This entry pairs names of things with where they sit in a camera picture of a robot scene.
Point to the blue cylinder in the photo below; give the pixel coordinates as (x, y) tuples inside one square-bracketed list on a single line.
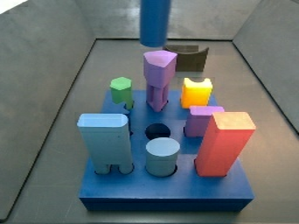
[(154, 22)]

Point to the light blue round peg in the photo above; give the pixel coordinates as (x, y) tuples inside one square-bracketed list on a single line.
[(162, 151)]

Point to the dark blue star peg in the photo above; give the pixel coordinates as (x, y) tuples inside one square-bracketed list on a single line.
[(120, 109)]

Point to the green hexagon peg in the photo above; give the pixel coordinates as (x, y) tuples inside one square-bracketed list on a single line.
[(121, 87)]

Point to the small purple square block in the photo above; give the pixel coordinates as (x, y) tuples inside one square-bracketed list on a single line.
[(198, 120)]

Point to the tall light blue block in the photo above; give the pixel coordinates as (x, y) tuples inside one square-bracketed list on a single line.
[(106, 135)]

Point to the yellow notched block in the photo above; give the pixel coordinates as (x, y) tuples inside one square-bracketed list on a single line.
[(196, 92)]

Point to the tall purple pentagon peg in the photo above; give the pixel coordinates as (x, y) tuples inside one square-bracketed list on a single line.
[(160, 71)]

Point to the black curved cradle stand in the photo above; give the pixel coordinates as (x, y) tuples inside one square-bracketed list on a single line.
[(192, 57)]

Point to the tall red rectangular block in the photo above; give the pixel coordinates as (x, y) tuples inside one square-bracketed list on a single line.
[(228, 134)]

